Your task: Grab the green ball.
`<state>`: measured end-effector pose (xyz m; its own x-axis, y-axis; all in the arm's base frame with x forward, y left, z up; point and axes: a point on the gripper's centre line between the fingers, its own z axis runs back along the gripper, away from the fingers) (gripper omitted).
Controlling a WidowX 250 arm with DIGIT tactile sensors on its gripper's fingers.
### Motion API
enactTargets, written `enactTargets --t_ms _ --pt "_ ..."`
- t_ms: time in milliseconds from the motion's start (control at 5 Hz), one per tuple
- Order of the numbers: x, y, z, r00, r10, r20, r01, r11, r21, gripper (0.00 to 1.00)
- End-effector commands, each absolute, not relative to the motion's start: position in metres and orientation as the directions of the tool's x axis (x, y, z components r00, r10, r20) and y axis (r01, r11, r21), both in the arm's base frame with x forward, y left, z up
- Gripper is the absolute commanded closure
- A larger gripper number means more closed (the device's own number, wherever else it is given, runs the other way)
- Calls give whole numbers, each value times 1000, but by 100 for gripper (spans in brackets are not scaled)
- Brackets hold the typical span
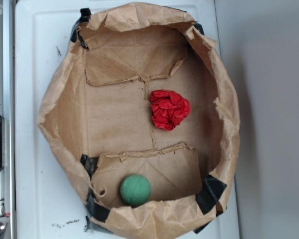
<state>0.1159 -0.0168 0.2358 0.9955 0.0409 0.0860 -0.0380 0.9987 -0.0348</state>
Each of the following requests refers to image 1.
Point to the brown paper bag tray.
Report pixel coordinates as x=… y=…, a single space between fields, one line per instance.
x=96 y=116

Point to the crumpled red paper ball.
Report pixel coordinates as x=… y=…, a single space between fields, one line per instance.
x=169 y=109

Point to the green ball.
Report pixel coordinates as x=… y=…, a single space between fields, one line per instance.
x=135 y=190

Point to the aluminium frame rail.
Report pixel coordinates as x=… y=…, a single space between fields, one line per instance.
x=7 y=175

